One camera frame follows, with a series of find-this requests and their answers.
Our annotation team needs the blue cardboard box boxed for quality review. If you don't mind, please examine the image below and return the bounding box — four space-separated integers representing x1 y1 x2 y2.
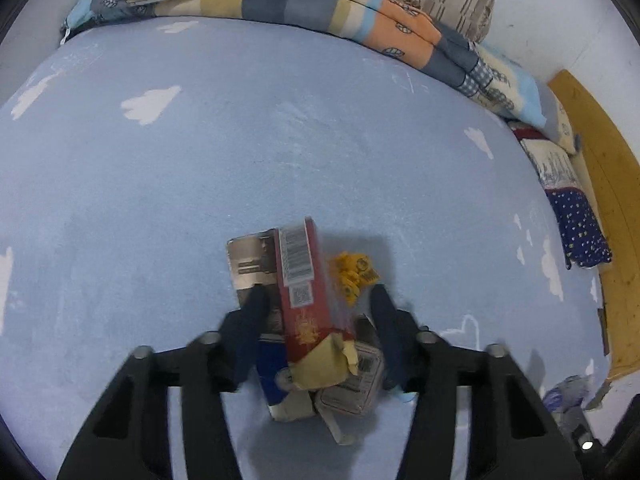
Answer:
256 335 321 421

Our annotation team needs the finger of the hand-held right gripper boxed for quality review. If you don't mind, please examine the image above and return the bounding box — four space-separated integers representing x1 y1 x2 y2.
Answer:
560 407 608 461

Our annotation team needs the patchwork quilt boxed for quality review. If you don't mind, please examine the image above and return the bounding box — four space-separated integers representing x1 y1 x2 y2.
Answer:
62 0 548 131

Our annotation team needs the red cardboard box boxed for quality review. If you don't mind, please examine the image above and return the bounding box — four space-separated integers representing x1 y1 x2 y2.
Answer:
274 216 361 391

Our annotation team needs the yellow wrapper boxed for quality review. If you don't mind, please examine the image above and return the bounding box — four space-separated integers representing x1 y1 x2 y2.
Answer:
327 252 381 308

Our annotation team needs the wooden bed frame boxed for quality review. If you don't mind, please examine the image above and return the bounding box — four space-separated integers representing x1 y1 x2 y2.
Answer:
547 69 640 381

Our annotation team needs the silver cardboard box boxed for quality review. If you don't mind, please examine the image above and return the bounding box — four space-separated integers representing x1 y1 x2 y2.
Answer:
226 229 286 341

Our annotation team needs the beige printed pillow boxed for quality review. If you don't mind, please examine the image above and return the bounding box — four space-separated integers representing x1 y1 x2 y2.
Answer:
510 85 583 191

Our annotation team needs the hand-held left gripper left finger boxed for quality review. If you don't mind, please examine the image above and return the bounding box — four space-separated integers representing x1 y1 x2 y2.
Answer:
57 285 273 480

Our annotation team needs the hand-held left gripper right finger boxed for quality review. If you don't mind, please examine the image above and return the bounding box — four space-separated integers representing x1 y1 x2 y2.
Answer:
367 284 583 480

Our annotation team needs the white grey carton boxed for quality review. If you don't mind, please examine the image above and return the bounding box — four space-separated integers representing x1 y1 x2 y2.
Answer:
312 312 388 446

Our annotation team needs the navy star pillow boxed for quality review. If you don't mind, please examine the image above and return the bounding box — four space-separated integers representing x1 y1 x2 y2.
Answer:
542 185 613 271

